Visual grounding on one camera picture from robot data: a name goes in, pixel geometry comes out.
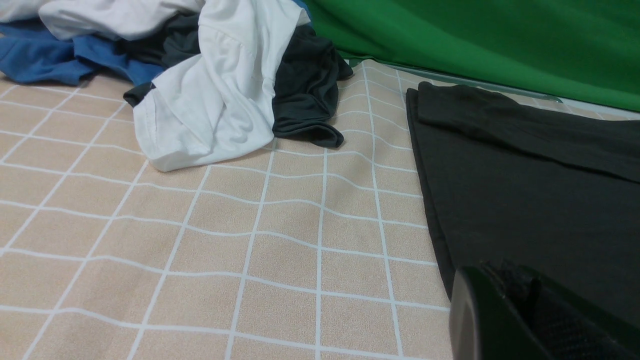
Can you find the green backdrop cloth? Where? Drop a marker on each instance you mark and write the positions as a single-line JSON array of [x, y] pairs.
[[585, 50]]

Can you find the dark teal crumpled shirt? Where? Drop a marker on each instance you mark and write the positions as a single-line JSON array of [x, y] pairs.
[[306, 83]]

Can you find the white crumpled shirt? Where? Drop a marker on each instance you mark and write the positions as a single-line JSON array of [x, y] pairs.
[[211, 107]]

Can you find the dark gray long-sleeve top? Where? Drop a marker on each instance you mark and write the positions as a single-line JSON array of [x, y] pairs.
[[553, 191]]

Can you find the blue crumpled garment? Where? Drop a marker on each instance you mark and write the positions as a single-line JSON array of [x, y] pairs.
[[30, 54]]

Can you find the beige grid-pattern tablecloth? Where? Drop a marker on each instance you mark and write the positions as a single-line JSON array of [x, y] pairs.
[[293, 252]]

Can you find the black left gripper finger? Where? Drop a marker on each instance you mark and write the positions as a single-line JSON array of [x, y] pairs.
[[510, 312]]

